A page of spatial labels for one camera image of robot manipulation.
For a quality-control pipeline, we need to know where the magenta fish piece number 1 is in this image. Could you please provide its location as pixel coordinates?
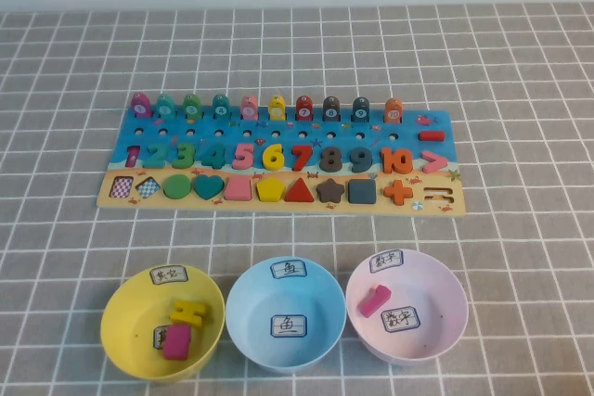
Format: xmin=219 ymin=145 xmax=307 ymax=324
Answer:
xmin=130 ymin=92 xmax=153 ymax=120

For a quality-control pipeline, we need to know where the red wooden triangle piece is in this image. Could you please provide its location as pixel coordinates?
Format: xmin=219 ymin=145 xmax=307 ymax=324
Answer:
xmin=284 ymin=177 xmax=317 ymax=203

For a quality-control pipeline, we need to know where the yellow wooden pentagon piece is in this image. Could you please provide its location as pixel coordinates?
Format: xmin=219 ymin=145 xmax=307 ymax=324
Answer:
xmin=256 ymin=177 xmax=286 ymax=203

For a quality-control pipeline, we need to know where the brown wooden star piece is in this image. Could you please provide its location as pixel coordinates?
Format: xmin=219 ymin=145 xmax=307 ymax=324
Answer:
xmin=316 ymin=178 xmax=347 ymax=204

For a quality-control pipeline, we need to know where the colourful wooden number puzzle board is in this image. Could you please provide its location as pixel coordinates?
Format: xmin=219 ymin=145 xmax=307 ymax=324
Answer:
xmin=96 ymin=105 xmax=467 ymax=217

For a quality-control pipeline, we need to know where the pink wooden trapezoid piece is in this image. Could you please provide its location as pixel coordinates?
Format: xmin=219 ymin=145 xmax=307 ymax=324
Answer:
xmin=223 ymin=176 xmax=254 ymax=201

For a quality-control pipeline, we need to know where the red fish piece number 7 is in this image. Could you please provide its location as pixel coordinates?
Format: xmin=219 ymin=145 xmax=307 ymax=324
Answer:
xmin=295 ymin=95 xmax=315 ymax=121

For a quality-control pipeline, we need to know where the slate wooden square piece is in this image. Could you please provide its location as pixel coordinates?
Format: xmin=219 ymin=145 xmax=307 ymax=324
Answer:
xmin=347 ymin=178 xmax=377 ymax=205

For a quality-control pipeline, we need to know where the yellow fish piece number 6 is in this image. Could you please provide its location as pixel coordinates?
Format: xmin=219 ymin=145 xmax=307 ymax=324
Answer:
xmin=267 ymin=95 xmax=287 ymax=121

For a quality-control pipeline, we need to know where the pink fish piece number 5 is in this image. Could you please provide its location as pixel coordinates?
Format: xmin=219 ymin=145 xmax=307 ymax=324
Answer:
xmin=239 ymin=95 xmax=260 ymax=121

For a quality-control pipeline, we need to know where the teal wooden heart piece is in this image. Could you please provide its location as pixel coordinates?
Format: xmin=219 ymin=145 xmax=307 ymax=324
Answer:
xmin=193 ymin=174 xmax=225 ymax=201

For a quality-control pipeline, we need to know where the slate fish piece number 9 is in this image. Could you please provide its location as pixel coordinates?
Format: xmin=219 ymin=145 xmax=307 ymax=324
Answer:
xmin=352 ymin=96 xmax=371 ymax=122

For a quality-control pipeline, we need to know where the dark teal fish piece number 4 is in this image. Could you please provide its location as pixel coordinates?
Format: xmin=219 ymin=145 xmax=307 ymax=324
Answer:
xmin=212 ymin=93 xmax=232 ymax=120

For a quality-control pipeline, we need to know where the orange fish piece number 10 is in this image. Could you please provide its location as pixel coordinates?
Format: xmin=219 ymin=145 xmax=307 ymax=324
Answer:
xmin=383 ymin=97 xmax=404 ymax=124

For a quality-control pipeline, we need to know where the green wooden circle piece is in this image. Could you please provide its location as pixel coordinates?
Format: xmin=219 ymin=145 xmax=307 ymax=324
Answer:
xmin=162 ymin=174 xmax=193 ymax=201

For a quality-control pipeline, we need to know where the green fish piece number 3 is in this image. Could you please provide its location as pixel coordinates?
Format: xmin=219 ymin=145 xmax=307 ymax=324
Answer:
xmin=181 ymin=92 xmax=203 ymax=120

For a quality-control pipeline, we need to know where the teal fish piece number 2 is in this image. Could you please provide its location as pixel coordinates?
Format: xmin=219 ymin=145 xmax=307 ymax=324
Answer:
xmin=154 ymin=93 xmax=177 ymax=120

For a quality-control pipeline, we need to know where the light blue plastic bowl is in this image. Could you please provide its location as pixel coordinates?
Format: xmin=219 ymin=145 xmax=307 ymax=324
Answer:
xmin=225 ymin=256 xmax=348 ymax=374

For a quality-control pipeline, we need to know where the pink plastic bowl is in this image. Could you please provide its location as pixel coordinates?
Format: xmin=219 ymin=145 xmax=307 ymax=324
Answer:
xmin=344 ymin=249 xmax=470 ymax=364

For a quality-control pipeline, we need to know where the magenta wooden rectangle piece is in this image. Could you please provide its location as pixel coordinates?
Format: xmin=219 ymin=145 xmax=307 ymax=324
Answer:
xmin=161 ymin=324 xmax=193 ymax=361

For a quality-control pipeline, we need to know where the yellow plastic bowl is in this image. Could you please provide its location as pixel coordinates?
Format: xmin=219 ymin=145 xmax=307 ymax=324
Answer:
xmin=99 ymin=264 xmax=226 ymax=384

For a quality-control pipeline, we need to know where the red wooden numeral 7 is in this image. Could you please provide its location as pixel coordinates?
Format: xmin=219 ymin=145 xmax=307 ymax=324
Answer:
xmin=291 ymin=144 xmax=316 ymax=172

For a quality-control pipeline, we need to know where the yellow wooden numeral 6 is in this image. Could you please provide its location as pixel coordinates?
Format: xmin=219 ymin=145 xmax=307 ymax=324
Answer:
xmin=261 ymin=143 xmax=287 ymax=172

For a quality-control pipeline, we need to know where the brown wooden numeral 8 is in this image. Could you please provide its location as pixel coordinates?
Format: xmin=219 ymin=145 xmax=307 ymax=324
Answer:
xmin=318 ymin=146 xmax=343 ymax=173

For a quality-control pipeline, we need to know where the pink wooden numeral 5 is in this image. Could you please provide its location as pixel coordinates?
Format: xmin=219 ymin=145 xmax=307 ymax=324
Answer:
xmin=231 ymin=143 xmax=256 ymax=172

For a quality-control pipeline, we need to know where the slate wooden numeral 9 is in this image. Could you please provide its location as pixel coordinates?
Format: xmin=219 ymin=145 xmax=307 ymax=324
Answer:
xmin=348 ymin=146 xmax=374 ymax=173

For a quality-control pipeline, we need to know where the dark teal wooden numeral 4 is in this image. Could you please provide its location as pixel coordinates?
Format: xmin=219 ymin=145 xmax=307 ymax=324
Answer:
xmin=200 ymin=144 xmax=227 ymax=170

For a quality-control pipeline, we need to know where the orange wooden numeral 10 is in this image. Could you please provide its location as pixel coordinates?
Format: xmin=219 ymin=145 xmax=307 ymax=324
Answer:
xmin=379 ymin=147 xmax=414 ymax=174

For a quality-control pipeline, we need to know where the orange wooden plus sign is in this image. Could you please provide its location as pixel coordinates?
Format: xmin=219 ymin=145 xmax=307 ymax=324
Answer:
xmin=382 ymin=179 xmax=413 ymax=206

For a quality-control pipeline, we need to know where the green wooden numeral 3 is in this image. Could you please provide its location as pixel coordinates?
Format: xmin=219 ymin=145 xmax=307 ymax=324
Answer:
xmin=170 ymin=143 xmax=196 ymax=170

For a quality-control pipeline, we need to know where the grey white-checked tablecloth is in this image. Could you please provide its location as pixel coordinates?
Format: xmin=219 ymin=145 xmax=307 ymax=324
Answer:
xmin=0 ymin=1 xmax=594 ymax=396

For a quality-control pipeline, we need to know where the teal wooden numeral 2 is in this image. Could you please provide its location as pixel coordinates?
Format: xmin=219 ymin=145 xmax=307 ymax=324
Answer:
xmin=142 ymin=143 xmax=168 ymax=170

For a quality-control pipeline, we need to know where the pink wooden greater-than sign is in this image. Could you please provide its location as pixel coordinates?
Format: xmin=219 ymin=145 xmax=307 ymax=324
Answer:
xmin=420 ymin=149 xmax=449 ymax=173

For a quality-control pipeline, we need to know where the magenta wooden numeral 1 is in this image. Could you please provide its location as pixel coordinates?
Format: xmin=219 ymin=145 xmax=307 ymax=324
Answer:
xmin=356 ymin=284 xmax=392 ymax=318

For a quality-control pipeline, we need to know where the yellow wooden equals sign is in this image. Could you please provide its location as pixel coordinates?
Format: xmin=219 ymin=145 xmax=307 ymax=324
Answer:
xmin=168 ymin=299 xmax=213 ymax=328

